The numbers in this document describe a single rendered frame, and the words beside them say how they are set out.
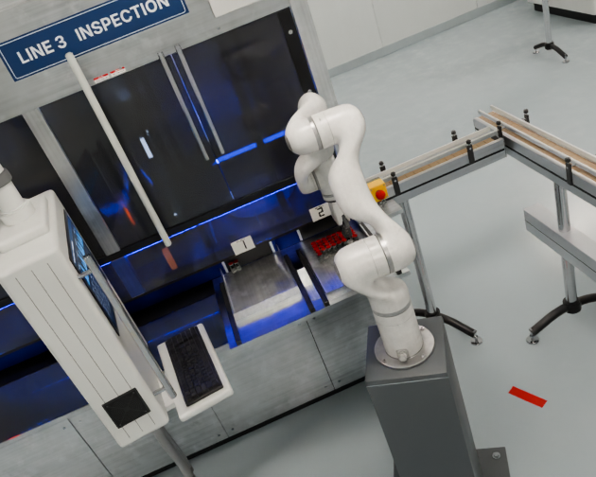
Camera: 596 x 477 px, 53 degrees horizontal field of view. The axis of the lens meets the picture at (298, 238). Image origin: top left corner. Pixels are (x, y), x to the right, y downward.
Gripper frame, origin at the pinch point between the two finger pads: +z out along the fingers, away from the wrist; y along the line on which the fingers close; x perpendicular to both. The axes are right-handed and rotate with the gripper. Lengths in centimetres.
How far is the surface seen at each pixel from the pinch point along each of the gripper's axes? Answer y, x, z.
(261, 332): 21, -44, 13
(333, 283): 11.2, -12.6, 12.3
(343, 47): -478, 144, 75
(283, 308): 12.4, -33.3, 12.5
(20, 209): 16, -93, -61
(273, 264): -17.3, -30.0, 12.3
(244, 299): -2.4, -45.9, 12.3
